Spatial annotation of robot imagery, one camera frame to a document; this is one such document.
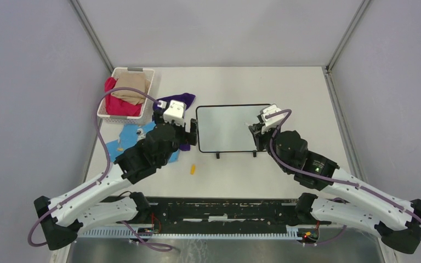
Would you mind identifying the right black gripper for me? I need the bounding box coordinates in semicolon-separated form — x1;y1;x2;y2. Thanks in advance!
249;121;291;173

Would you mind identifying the black framed whiteboard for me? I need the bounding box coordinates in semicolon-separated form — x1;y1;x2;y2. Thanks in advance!
196;104;270;159

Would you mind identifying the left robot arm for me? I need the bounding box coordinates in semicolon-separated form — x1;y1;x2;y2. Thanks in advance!
27;119;197;250

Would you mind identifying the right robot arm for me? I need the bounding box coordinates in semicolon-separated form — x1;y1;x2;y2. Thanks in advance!
249;123;421;254

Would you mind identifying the purple cloth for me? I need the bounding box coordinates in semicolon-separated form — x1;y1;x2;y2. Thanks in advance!
152;93;196;151

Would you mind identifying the blue patterned cloth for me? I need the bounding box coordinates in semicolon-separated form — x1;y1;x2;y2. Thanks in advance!
104;122;180;166

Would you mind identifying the white plastic basket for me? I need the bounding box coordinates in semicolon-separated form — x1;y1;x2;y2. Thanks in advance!
97;67;158;125

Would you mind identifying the beige cloth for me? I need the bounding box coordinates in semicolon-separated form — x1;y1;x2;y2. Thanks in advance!
111;72;150;105

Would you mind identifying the red cloth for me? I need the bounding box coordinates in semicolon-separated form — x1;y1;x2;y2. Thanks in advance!
105;94;142;117

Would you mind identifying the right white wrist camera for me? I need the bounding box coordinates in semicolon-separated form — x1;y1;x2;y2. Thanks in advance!
259;104;284;134

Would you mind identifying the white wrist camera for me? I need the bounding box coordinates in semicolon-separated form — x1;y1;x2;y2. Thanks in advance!
259;104;284;134
163;100;186;127

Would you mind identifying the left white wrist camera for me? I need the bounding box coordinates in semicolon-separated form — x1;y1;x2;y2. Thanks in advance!
163;100;186;127

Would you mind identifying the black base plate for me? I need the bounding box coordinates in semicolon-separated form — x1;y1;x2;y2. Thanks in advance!
103;196;332;236

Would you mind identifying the white slotted cable duct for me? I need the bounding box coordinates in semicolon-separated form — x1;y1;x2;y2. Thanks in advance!
78;225;302;241

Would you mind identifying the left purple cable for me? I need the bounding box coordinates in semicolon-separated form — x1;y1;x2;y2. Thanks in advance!
27;87;177;252

